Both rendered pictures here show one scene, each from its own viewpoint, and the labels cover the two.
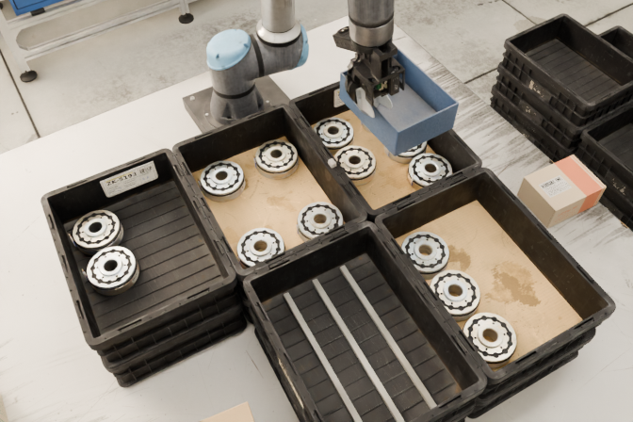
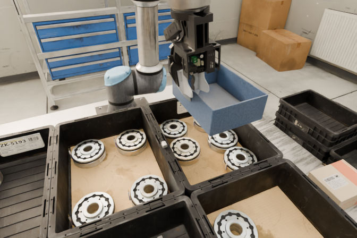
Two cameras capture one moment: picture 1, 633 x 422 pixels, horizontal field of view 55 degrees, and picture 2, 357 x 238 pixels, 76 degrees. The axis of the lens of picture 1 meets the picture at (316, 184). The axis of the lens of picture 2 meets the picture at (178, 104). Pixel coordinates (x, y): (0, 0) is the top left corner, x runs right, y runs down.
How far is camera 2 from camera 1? 0.72 m
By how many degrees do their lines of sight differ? 18
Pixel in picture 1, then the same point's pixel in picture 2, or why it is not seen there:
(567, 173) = (342, 172)
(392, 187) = (211, 169)
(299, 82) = not seen: hidden behind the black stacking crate
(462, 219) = (266, 202)
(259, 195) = (112, 166)
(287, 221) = (126, 188)
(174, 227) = (40, 184)
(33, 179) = not seen: outside the picture
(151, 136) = not seen: hidden behind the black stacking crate
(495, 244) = (298, 229)
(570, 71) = (316, 117)
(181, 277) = (20, 230)
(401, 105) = (219, 101)
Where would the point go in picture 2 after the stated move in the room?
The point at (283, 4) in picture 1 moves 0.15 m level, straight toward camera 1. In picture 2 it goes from (149, 47) to (143, 62)
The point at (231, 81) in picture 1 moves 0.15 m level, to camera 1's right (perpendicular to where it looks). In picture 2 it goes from (116, 94) to (151, 95)
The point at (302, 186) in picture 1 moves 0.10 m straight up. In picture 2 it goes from (145, 162) to (142, 139)
